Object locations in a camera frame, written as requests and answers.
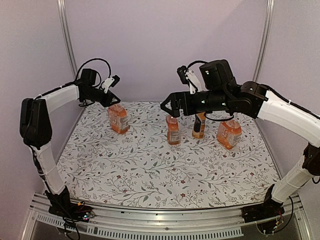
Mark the left aluminium frame post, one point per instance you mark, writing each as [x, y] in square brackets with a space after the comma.
[61, 7]

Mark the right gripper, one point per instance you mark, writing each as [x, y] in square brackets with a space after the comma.
[174, 97]

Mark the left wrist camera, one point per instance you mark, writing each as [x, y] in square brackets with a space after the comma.
[110, 82]

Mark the aluminium frame post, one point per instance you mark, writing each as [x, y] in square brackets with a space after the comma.
[61, 7]
[270, 5]

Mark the front aluminium rail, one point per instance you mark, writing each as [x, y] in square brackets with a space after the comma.
[113, 222]

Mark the small orange black bottle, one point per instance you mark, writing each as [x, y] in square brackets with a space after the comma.
[199, 126]

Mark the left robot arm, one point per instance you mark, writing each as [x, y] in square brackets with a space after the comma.
[36, 130]

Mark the right aluminium frame post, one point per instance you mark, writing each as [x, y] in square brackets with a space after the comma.
[270, 5]

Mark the large orange juice bottle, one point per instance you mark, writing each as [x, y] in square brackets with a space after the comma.
[229, 133]

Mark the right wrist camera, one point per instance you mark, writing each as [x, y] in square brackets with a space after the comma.
[188, 77]

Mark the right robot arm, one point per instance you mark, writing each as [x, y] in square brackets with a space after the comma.
[258, 101]

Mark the floral patterned table mat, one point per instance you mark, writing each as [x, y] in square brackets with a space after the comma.
[140, 169]

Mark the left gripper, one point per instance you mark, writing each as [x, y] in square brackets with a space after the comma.
[106, 102]

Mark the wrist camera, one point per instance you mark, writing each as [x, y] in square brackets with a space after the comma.
[188, 77]
[110, 82]

